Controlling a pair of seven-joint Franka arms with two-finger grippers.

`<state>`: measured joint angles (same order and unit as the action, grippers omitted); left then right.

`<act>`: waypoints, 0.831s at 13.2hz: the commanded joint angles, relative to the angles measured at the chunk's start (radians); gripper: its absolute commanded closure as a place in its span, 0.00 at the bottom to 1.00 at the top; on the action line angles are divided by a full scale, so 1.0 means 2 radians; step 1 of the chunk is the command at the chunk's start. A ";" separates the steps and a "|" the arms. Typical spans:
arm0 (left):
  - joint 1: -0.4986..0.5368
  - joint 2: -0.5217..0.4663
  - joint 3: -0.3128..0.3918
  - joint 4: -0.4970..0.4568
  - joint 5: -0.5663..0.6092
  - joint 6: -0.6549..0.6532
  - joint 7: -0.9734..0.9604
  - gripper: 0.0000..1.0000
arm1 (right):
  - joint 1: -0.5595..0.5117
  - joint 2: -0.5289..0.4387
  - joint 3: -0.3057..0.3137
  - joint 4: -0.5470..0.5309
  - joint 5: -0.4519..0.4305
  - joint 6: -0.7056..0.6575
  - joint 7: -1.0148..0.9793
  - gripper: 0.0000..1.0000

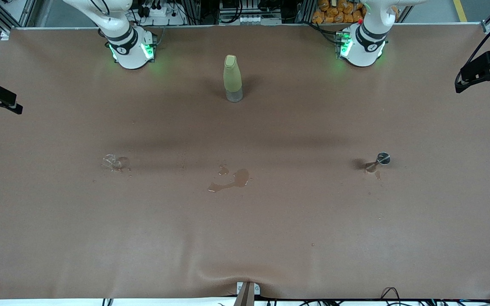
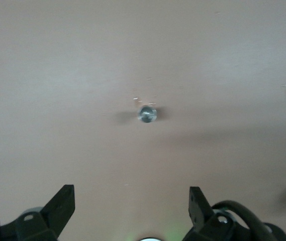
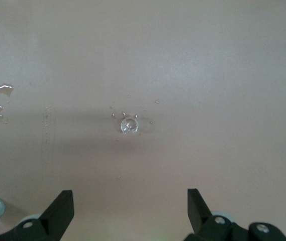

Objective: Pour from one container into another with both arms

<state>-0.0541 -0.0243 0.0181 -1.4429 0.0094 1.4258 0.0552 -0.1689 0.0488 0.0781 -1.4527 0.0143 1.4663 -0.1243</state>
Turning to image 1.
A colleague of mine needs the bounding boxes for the orange snack bags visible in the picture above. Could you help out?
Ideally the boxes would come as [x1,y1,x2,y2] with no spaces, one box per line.
[312,0,399,24]

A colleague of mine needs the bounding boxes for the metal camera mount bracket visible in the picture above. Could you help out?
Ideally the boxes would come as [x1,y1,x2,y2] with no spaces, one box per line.
[233,281,261,306]

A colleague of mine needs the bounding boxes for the brown liquid puddle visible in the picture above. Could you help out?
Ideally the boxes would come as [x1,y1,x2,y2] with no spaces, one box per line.
[208,167,251,193]

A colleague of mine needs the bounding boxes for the clear glass measuring beaker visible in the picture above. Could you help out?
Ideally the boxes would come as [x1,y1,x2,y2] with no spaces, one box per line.
[103,154,130,173]

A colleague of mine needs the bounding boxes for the green bottle with clear base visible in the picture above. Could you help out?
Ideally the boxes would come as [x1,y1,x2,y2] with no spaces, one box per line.
[223,54,244,103]

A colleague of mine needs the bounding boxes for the white power strip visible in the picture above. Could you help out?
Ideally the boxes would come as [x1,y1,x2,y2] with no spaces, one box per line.
[141,5,178,25]

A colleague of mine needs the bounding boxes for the brown table mat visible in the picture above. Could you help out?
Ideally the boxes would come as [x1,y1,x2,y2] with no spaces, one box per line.
[0,23,490,300]

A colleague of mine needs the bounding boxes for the clear wine glass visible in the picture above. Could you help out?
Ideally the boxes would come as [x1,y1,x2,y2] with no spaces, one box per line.
[364,152,391,173]

